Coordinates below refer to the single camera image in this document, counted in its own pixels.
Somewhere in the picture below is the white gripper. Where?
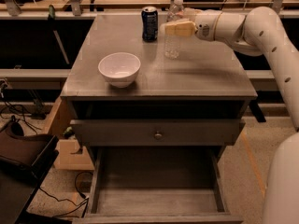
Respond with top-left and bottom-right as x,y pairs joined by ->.
164,7 -> 221,41

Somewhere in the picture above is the clear plastic water bottle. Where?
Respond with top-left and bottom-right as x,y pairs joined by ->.
164,0 -> 184,59

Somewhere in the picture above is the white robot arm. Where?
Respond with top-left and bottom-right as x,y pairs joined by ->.
161,7 -> 299,224

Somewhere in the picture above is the grey wooden drawer cabinet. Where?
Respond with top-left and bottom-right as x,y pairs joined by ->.
60,13 -> 258,224

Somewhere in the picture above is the brass drawer knob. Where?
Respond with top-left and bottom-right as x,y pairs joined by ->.
154,132 -> 163,140

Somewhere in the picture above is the top grey drawer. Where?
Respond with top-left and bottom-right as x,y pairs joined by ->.
70,119 -> 245,147

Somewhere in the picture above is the open middle grey drawer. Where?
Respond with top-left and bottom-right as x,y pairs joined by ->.
73,147 -> 243,224

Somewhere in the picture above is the blue soda can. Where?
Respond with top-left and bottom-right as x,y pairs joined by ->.
141,6 -> 158,42

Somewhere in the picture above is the white ceramic bowl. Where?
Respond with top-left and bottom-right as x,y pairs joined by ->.
98,52 -> 141,88

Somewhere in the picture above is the light wooden box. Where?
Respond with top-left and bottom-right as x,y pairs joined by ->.
54,139 -> 94,171

